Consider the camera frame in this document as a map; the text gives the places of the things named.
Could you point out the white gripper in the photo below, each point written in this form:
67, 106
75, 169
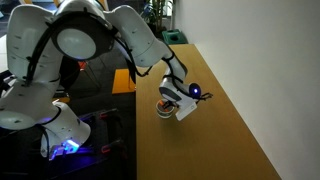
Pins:
186, 111

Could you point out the orange marker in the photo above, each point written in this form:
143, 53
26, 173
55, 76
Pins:
161, 103

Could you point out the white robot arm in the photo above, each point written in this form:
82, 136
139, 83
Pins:
30, 93

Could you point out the white mug with green band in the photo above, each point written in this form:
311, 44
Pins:
165, 114

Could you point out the green waste bin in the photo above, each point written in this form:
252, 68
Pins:
172, 36

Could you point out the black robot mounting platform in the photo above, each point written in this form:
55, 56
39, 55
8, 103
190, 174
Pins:
100, 133

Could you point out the green potted plant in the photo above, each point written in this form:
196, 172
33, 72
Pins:
158, 13

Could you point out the white office table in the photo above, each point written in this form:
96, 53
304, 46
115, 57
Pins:
3, 50

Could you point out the orange wooden door frame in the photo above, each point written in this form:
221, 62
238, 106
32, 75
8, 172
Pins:
102, 4
23, 1

